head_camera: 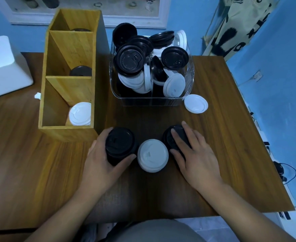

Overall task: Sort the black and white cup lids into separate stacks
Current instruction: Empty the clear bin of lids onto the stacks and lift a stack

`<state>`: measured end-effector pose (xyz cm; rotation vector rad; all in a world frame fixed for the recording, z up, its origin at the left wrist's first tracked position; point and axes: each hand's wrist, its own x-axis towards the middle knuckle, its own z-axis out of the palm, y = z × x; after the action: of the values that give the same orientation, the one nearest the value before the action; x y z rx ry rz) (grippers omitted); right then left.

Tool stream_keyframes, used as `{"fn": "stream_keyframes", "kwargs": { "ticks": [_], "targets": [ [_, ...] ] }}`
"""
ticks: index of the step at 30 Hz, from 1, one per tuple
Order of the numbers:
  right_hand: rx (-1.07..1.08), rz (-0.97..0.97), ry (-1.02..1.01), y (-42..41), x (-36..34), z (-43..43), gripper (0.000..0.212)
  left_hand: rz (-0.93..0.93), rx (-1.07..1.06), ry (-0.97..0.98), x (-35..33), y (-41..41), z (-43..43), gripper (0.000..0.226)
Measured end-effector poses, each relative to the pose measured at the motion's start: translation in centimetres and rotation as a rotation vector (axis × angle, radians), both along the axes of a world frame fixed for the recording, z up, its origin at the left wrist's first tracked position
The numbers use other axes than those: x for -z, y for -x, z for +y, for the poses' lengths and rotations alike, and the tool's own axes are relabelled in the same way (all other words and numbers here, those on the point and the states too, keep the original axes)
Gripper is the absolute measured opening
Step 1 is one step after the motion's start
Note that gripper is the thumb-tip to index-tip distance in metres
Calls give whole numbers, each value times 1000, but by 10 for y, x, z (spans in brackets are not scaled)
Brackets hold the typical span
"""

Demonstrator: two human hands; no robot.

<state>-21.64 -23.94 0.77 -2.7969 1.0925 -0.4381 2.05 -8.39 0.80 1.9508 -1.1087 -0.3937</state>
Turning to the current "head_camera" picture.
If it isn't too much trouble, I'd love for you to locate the large white cup lid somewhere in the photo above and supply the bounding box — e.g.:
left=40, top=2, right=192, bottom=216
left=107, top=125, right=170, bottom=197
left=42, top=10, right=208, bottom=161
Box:
left=184, top=94, right=209, bottom=114

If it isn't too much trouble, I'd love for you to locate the short stack of black lids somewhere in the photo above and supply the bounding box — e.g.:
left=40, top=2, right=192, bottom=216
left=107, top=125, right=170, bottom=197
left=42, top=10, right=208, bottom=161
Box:
left=163, top=124, right=191, bottom=149

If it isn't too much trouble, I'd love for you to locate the grey shirt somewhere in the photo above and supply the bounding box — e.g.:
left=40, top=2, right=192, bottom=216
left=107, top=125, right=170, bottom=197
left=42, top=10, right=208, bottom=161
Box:
left=105, top=219, right=206, bottom=242

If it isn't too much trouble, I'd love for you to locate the white window frame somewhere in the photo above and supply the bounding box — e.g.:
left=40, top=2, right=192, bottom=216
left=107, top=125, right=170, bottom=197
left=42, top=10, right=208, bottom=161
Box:
left=0, top=0, right=171, bottom=29

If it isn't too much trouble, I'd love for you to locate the cream tote bag black print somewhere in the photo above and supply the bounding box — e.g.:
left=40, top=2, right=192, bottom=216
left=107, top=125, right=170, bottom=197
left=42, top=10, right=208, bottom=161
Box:
left=203, top=0, right=280, bottom=61

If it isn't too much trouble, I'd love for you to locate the pile of black and white cup lids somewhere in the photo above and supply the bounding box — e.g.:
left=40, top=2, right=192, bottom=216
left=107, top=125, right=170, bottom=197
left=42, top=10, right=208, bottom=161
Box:
left=109, top=22, right=195, bottom=107

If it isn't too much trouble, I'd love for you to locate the person's left hand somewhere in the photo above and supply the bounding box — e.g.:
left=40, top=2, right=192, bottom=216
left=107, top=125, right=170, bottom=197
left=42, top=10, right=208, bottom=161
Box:
left=81, top=127, right=137, bottom=197

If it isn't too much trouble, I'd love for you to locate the person's left forearm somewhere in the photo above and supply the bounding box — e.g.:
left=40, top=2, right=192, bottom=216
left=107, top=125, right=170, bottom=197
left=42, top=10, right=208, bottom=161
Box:
left=24, top=189, right=106, bottom=242

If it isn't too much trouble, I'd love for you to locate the dark glass vase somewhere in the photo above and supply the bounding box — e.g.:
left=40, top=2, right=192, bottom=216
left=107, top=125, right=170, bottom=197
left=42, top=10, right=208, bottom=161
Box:
left=41, top=0, right=60, bottom=9

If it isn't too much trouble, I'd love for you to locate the person's right forearm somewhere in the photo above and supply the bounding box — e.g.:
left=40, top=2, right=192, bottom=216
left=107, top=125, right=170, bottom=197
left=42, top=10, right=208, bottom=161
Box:
left=201, top=184, right=296, bottom=242

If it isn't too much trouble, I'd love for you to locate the white domed cup lid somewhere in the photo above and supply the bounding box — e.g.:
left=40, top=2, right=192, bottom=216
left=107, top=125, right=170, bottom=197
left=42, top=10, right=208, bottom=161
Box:
left=137, top=139, right=169, bottom=173

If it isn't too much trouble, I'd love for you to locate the clear plastic container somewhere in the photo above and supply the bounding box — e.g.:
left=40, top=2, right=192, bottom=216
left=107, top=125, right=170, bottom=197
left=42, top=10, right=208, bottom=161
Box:
left=109, top=40, right=195, bottom=107

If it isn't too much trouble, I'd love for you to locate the black wired device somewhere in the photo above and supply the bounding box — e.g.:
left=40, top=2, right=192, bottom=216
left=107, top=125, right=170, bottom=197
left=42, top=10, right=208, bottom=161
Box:
left=273, top=161, right=296, bottom=186

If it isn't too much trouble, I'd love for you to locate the white foam box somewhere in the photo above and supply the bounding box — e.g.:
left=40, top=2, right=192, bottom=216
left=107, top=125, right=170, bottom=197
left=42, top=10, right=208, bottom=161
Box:
left=0, top=35, right=34, bottom=97

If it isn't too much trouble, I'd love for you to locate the wooden three-compartment organizer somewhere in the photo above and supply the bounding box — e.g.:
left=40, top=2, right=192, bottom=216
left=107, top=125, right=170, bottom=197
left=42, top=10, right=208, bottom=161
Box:
left=38, top=8, right=111, bottom=143

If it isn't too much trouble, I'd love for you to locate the person's right hand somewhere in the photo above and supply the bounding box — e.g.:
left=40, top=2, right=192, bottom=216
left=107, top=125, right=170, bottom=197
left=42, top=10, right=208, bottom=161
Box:
left=170, top=121, right=225, bottom=194

